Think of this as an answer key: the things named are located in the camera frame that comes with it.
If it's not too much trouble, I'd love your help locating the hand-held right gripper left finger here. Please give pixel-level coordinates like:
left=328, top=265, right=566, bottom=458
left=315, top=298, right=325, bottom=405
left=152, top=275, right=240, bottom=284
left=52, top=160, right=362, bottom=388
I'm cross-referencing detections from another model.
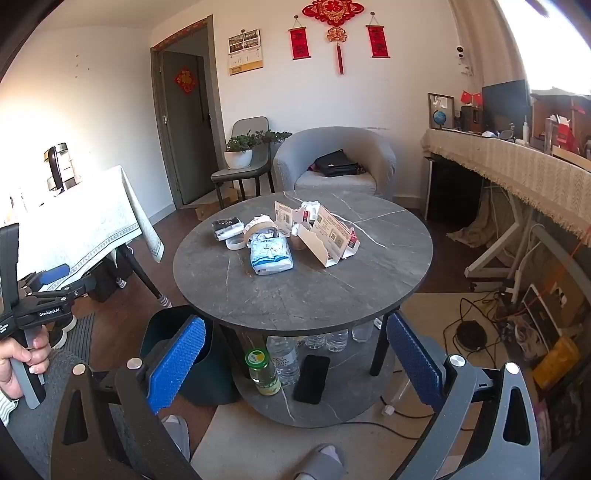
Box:
left=50, top=316, right=206, bottom=480

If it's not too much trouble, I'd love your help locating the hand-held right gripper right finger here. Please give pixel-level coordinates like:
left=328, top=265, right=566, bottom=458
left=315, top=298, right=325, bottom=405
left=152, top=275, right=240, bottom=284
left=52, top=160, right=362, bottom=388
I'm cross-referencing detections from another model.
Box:
left=385, top=313, right=541, bottom=480

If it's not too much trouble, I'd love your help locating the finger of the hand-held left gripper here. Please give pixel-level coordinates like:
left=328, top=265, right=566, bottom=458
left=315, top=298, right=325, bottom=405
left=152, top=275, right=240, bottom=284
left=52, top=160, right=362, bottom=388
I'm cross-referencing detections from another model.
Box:
left=21, top=264, right=71, bottom=292
left=46, top=273, right=99, bottom=303

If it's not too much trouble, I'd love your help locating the dark teal trash bin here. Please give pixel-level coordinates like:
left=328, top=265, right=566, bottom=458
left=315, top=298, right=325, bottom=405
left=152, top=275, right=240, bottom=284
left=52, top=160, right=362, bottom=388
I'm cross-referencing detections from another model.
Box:
left=140, top=305, right=241, bottom=408

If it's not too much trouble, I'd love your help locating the blue white tissue pack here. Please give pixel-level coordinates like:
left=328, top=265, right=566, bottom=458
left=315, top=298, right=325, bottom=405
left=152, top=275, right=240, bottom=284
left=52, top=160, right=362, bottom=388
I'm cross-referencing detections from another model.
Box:
left=250, top=231, right=295, bottom=277

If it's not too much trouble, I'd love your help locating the black and white packet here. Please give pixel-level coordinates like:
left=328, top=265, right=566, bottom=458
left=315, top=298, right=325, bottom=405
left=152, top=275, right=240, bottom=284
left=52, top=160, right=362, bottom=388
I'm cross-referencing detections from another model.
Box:
left=212, top=220, right=245, bottom=241

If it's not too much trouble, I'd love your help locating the brown tape roll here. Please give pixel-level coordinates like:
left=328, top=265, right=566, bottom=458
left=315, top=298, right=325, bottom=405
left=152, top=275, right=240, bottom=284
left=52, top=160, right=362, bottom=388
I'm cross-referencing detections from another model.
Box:
left=244, top=216, right=278, bottom=242

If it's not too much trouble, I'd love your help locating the small white printed carton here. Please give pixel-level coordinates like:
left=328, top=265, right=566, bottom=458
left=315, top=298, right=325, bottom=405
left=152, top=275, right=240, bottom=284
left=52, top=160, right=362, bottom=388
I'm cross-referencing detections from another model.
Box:
left=274, top=200, right=308, bottom=237

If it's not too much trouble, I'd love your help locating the person's left hand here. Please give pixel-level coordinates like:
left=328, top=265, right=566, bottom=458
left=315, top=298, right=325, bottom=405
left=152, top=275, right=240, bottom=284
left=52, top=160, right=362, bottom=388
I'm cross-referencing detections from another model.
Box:
left=0, top=330, right=51, bottom=400

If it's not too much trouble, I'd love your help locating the black storage box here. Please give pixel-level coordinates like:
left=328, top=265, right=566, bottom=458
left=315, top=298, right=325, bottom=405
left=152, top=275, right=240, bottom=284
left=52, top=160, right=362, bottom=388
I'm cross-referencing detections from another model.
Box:
left=87, top=257, right=122, bottom=304

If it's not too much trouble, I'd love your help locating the black and white shoe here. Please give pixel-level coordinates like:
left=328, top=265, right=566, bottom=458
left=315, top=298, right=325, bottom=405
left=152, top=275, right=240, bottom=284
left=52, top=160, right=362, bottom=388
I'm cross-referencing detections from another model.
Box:
left=48, top=316, right=79, bottom=348

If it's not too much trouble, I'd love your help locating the black round floor device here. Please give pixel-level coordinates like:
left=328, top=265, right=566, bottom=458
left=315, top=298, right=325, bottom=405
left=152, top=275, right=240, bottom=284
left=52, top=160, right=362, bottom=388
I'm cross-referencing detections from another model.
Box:
left=455, top=320, right=491, bottom=352

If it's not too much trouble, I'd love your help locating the table with white tablecloth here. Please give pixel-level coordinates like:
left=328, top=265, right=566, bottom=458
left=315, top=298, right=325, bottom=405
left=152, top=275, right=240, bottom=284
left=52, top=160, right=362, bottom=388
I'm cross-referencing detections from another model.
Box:
left=0, top=165, right=172, bottom=309

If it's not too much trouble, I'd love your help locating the grey slipper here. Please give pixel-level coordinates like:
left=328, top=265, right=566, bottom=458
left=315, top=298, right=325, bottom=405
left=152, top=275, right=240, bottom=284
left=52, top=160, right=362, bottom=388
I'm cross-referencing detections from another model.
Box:
left=294, top=443, right=347, bottom=480
left=161, top=414, right=191, bottom=462

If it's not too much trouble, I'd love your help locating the green cap glass jar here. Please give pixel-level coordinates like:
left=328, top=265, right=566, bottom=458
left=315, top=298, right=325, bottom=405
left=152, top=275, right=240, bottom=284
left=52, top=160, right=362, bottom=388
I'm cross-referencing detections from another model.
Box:
left=244, top=348, right=282, bottom=397

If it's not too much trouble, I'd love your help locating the black smartphone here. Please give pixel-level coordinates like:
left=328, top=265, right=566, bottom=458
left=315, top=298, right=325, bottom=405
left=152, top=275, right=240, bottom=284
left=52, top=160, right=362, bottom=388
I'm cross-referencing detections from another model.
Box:
left=293, top=354, right=331, bottom=405

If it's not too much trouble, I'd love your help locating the large clear water bottle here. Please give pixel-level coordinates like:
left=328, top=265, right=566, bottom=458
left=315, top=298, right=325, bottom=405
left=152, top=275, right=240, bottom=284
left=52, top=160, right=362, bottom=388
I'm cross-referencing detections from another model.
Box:
left=266, top=335, right=301, bottom=387

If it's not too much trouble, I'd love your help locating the round grey marble table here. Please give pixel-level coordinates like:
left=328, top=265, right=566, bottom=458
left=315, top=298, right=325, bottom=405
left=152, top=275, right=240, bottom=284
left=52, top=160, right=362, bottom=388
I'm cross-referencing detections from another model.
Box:
left=173, top=190, right=434, bottom=428

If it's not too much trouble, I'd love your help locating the yellow bag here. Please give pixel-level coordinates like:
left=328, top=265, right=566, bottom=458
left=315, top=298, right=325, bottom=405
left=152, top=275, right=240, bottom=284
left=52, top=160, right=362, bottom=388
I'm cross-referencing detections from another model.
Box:
left=533, top=335, right=582, bottom=391

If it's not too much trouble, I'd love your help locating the grey door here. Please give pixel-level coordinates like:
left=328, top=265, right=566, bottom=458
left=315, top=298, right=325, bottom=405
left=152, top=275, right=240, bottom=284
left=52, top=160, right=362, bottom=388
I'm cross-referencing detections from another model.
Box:
left=151, top=15, right=222, bottom=209

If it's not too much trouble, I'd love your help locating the potted green plant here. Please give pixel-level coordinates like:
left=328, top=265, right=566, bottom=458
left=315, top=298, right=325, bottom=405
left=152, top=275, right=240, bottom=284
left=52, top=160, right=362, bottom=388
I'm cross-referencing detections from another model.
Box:
left=224, top=130, right=293, bottom=170

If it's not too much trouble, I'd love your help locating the black bag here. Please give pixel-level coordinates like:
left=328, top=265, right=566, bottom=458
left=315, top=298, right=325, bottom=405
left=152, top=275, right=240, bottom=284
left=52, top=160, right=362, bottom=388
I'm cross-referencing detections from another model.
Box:
left=314, top=149, right=362, bottom=178

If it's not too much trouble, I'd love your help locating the desk with beige cloth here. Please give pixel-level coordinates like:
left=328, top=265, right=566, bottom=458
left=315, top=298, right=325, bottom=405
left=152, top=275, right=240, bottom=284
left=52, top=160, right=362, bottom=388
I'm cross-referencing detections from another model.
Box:
left=423, top=128, right=591, bottom=283

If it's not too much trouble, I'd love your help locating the grey dining chair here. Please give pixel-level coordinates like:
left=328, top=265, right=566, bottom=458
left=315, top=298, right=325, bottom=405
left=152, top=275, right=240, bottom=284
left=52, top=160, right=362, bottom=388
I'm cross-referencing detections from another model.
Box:
left=211, top=116, right=273, bottom=208

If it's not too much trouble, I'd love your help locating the red door decoration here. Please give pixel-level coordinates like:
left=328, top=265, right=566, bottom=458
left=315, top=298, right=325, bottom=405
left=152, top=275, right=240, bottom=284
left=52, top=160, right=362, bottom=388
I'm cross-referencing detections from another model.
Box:
left=174, top=68, right=198, bottom=95

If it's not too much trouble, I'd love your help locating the grey armchair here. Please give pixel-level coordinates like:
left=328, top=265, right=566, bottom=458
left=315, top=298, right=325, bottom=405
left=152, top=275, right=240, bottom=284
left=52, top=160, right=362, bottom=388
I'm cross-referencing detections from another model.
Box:
left=272, top=127, right=398, bottom=200

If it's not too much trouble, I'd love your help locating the dark brown speaker box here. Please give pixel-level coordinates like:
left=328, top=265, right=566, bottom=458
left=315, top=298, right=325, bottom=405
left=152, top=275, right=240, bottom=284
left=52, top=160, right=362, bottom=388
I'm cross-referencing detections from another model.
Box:
left=460, top=105, right=484, bottom=133

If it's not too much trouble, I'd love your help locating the black monitor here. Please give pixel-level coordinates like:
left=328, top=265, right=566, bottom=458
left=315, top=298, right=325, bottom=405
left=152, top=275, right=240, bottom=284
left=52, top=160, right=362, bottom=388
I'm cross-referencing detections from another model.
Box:
left=481, top=79, right=530, bottom=135

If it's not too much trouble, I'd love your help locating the cardboard box with clutter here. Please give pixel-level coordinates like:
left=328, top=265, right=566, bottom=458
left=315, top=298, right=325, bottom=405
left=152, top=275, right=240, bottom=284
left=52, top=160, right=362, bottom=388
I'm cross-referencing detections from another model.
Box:
left=529, top=89, right=591, bottom=156

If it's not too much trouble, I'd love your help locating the red hanging scroll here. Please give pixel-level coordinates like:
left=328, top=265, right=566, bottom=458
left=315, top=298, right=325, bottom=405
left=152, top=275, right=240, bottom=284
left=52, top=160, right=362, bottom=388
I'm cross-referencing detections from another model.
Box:
left=288, top=15, right=311, bottom=61
left=366, top=13, right=391, bottom=60

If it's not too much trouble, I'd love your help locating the white plug with cable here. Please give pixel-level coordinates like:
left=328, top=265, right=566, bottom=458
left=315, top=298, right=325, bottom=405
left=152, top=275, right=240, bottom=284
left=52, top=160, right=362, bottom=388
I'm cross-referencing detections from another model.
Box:
left=380, top=405, right=451, bottom=419

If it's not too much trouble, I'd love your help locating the wooden picture frame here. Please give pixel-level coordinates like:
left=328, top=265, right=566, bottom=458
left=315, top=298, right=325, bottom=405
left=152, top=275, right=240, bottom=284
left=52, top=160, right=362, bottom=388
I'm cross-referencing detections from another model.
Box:
left=427, top=92, right=456, bottom=130

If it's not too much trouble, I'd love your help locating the wall calendar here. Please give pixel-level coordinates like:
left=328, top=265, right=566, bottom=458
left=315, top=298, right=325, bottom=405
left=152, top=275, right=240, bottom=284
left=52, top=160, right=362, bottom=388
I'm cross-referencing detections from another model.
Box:
left=228, top=29, right=264, bottom=76

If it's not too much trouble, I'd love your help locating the red knot wall ornament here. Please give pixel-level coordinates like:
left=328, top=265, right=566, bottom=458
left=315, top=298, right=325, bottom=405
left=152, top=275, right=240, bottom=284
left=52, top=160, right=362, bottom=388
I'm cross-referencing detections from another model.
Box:
left=302, top=0, right=366, bottom=75

